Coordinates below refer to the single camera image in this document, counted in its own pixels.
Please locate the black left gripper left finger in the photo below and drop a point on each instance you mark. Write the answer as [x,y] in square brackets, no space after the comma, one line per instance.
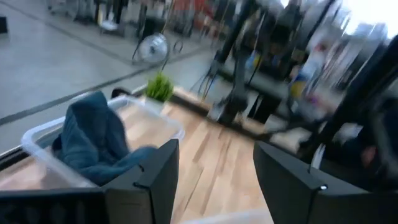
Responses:
[155,193]

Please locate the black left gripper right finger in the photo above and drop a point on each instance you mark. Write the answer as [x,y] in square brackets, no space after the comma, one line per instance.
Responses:
[286,193]

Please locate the blue denim baseball cap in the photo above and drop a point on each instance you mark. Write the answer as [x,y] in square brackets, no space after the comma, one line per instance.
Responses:
[90,124]
[124,163]

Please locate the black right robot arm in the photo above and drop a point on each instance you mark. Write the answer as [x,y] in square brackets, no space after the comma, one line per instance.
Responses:
[237,93]

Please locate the clear plastic storage bin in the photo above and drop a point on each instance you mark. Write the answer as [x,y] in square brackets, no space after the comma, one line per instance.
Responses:
[161,121]

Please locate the small green potted plant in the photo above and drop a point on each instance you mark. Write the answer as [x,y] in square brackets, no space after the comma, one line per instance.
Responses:
[159,88]

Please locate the black diagonal pole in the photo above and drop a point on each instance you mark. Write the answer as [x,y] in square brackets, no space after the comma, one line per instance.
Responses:
[357,93]

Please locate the white floor fan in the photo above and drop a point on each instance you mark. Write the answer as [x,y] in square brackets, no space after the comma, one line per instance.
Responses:
[153,48]

